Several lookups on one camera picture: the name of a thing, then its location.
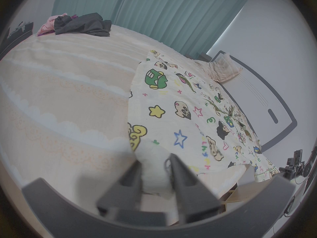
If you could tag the grey white bedside table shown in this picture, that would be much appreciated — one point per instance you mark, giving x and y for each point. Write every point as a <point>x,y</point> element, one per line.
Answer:
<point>205,58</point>

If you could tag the cream striped pillow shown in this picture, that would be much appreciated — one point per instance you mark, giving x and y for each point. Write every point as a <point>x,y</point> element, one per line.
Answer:
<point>223,69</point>

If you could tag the black chest of drawers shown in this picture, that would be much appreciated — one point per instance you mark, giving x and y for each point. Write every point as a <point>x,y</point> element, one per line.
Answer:
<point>14,37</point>

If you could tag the bed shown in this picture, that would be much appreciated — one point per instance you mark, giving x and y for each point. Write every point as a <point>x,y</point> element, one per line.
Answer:
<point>62,83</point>

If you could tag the blue-green curtain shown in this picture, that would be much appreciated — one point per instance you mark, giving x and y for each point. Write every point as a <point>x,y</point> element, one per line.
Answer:
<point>86,1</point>
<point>185,13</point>

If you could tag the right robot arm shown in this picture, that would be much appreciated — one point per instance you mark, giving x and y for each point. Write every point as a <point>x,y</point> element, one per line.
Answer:
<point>308,166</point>

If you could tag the white printed pyjama top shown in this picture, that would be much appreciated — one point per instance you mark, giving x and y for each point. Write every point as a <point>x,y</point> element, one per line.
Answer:
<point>178,103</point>

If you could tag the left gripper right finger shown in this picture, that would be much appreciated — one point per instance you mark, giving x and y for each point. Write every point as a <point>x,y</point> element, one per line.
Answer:
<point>190,197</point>

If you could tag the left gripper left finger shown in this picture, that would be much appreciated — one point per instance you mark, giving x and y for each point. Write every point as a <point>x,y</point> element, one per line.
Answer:
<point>126,192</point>

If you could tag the pile of clothes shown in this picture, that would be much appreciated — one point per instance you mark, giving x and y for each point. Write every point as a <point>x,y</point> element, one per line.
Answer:
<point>84,25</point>

